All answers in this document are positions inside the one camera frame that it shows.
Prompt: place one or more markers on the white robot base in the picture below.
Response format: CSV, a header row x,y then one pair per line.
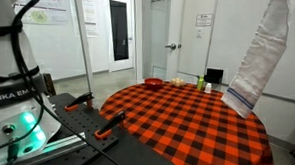
x,y
25,123

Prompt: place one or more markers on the orange black clamp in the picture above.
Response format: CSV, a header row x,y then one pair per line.
x,y
105,131
85,98

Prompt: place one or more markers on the orange black checkered tablecloth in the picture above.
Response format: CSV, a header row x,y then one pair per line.
x,y
190,127

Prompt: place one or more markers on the black box on wall ledge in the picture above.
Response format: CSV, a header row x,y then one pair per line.
x,y
213,75

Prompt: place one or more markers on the green bottle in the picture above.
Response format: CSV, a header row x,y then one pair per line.
x,y
200,83

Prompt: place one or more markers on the white door with handle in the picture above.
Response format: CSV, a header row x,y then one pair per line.
x,y
190,43

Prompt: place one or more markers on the near orange black clamp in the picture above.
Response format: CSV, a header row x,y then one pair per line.
x,y
105,131

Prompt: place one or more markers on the black perforated mounting board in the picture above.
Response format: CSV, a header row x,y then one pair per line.
x,y
122,147

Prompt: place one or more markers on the far orange black clamp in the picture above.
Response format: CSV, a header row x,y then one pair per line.
x,y
85,98

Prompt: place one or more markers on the paper sign on door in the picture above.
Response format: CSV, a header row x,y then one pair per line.
x,y
204,20

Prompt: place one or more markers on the wall poster left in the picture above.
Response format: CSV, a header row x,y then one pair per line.
x,y
49,12

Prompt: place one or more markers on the dark glass door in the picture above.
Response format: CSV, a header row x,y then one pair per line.
x,y
119,29

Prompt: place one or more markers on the small white bottle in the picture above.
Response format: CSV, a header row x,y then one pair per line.
x,y
207,88

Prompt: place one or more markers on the red bowl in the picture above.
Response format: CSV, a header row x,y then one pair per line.
x,y
153,83

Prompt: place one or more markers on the white towel with blue stripes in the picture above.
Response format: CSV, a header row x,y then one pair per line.
x,y
264,53

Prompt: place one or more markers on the metal frame post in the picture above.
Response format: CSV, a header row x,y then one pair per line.
x,y
84,42

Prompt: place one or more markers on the clear pack of eggs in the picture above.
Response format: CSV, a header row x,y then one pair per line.
x,y
177,82

